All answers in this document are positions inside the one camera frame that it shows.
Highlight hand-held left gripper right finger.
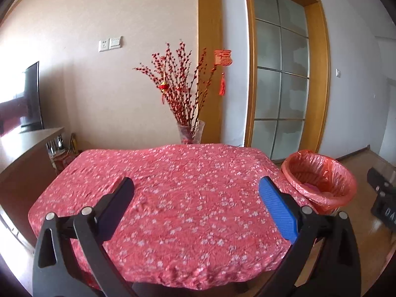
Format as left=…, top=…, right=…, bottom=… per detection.
left=257, top=176, right=362, bottom=297

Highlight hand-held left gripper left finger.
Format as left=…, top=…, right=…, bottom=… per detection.
left=32, top=177, right=138, bottom=297

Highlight plastic lattice waste basket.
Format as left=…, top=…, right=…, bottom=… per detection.
left=281, top=150, right=358, bottom=215

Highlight red plastic bin liner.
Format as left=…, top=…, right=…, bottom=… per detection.
left=281, top=150, right=358, bottom=215

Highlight red floral tablecloth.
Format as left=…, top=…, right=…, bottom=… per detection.
left=28, top=143, right=314, bottom=292

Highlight clear glass vase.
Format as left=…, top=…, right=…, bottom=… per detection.
left=177, top=120, right=205, bottom=145

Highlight wooden television cabinet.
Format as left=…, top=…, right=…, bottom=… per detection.
left=0, top=127, right=65, bottom=248

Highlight red berry branches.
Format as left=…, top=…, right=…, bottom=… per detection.
left=133, top=40, right=219, bottom=127

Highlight small red lantern ornament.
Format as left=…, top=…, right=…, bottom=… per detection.
left=159, top=81, right=170, bottom=103

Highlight black flat television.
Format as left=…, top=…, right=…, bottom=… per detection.
left=0, top=61, right=44, bottom=138

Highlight frosted glass sliding door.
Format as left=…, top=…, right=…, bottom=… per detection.
left=251, top=0, right=310, bottom=160

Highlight red paper tassel ornament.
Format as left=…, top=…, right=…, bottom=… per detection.
left=214, top=48, right=233, bottom=96

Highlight wooden door frame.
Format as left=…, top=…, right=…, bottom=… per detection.
left=242, top=0, right=331, bottom=163

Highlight wooden wall pillar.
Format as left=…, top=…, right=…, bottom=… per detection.
left=198, top=0, right=224, bottom=144

